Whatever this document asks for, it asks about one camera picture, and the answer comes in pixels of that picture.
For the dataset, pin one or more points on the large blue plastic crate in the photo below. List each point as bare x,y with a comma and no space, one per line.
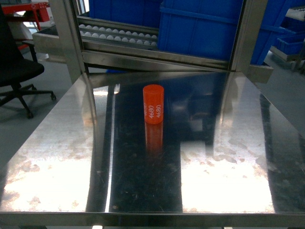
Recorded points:
207,28

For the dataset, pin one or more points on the small blue bin right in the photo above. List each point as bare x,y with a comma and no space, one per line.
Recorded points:
290,44

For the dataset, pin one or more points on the stainless steel roller rack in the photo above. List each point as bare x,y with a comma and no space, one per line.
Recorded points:
63,43

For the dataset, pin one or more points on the orange cylindrical capacitor 4680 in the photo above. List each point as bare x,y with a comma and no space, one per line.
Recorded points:
153,99

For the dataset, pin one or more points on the rear blue plastic crate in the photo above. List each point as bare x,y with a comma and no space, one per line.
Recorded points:
137,12

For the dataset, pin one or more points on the black office chair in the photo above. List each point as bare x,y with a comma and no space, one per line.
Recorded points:
14,69

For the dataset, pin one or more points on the red metal frame table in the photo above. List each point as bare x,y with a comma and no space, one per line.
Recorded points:
26,11

